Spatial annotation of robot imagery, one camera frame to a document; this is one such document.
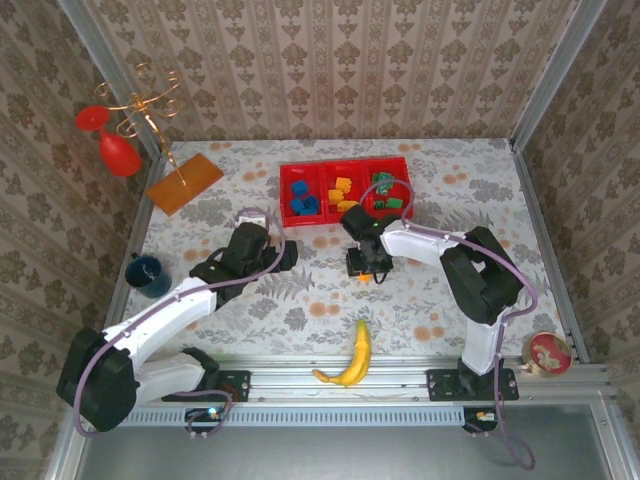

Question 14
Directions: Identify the red three-compartment bin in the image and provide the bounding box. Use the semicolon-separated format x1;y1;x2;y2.
278;156;412;229

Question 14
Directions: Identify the floral patterned table cover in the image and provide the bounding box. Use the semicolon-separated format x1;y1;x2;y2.
114;138;574;359

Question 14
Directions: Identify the yellow banana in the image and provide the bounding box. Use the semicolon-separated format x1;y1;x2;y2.
311;319;374;389

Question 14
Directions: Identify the dark blue mug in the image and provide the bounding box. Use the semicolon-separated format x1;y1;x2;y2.
123;253;173;300

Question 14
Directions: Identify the red plastic goblet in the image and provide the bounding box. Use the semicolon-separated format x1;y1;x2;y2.
74;104;144;179

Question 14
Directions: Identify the black connector board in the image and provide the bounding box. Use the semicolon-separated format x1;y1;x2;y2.
463;407;501;435
185;407;226;437

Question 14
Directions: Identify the round red gold tin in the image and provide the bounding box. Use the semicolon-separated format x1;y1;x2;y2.
521;332;574;376

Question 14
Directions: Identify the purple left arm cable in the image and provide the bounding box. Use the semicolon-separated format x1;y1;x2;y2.
72;208;287;440

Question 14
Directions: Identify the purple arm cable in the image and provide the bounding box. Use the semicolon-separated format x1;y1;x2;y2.
360;179;539;471
72;208;287;440

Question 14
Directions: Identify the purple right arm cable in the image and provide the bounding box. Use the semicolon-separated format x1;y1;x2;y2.
360;179;539;471

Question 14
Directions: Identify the gold wire stand amber base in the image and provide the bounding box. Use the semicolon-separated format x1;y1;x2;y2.
94;62;225;217

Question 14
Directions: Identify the aluminium table side rail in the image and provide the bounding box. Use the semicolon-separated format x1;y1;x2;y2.
93;142;174;366
508;138;591;361

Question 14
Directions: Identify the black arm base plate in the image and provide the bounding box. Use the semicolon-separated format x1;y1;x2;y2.
426;367;519;402
214;368;252;404

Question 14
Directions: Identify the white slotted cable duct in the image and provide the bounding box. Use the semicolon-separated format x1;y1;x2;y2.
122;402;466;427

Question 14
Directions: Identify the aluminium frame post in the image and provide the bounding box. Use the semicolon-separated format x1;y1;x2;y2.
508;0;609;151
55;0;169;159

